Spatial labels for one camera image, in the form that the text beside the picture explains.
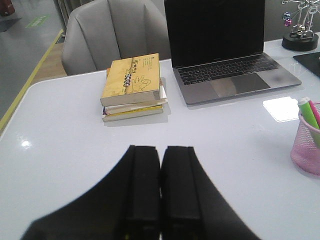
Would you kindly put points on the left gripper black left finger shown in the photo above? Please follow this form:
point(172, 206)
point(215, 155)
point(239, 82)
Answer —
point(124, 205)

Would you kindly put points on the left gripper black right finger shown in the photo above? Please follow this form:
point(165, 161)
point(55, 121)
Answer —
point(192, 207)

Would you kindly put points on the pink mesh pen holder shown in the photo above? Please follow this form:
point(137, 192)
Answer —
point(305, 154)

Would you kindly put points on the green highlighter pen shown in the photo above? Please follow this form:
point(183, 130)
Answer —
point(308, 119)

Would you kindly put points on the pink highlighter pen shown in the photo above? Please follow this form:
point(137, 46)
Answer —
point(315, 112)

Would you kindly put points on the middle white book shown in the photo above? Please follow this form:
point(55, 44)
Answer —
point(124, 108)

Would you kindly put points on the bottom yellow-green book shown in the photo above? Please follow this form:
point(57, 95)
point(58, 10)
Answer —
point(132, 113)

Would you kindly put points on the top yellow book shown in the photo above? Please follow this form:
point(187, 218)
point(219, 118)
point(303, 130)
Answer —
point(132, 80)

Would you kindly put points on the grey laptop computer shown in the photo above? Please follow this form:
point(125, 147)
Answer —
point(217, 50)

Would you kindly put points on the left grey armchair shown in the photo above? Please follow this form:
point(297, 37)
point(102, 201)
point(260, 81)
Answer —
point(102, 31)

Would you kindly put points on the black mouse pad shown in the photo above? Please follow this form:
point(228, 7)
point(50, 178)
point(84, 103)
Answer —
point(311, 61)

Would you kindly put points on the ferris wheel desk ornament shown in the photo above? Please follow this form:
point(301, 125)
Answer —
point(301, 38)

